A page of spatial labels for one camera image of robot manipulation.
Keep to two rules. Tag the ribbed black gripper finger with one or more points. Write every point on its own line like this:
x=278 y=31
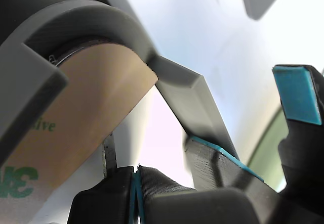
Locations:
x=157 y=181

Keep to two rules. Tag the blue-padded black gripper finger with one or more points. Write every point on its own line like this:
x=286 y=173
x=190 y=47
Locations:
x=303 y=153
x=217 y=168

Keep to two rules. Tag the bladed black gripper finger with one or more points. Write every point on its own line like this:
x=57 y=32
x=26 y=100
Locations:
x=101 y=203

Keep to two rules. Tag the tan protective film green print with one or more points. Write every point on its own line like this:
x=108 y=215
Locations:
x=96 y=95

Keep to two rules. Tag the green rounded mat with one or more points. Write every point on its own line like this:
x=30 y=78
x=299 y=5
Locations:
x=268 y=158

